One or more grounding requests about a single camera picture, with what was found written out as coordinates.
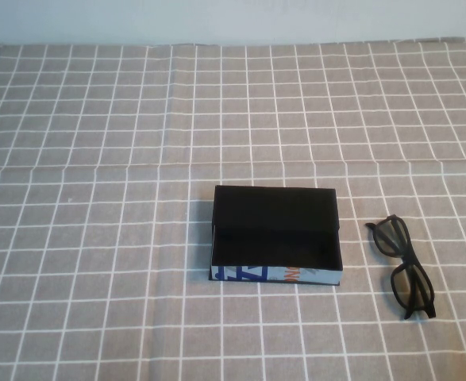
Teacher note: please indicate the black framed glasses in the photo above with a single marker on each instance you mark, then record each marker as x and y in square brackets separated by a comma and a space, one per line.
[402, 262]

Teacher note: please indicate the black printed glasses case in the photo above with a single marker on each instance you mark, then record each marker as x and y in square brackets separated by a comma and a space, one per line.
[272, 222]

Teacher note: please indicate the grey white-checked tablecloth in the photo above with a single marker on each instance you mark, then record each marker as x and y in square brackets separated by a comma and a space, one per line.
[97, 198]

